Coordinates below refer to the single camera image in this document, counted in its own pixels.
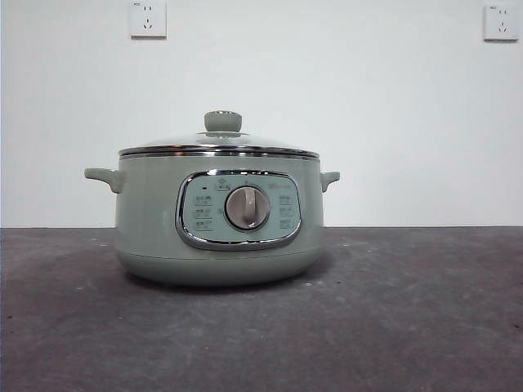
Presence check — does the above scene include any glass lid with green knob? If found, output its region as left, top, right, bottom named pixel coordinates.
left=118, top=109, right=321, bottom=158

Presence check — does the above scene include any white wall socket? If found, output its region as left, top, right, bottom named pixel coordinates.
left=483, top=3, right=521, bottom=42
left=130, top=0, right=168, bottom=40

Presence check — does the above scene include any green electric cooking pot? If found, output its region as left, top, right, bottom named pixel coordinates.
left=83, top=153, right=341, bottom=286

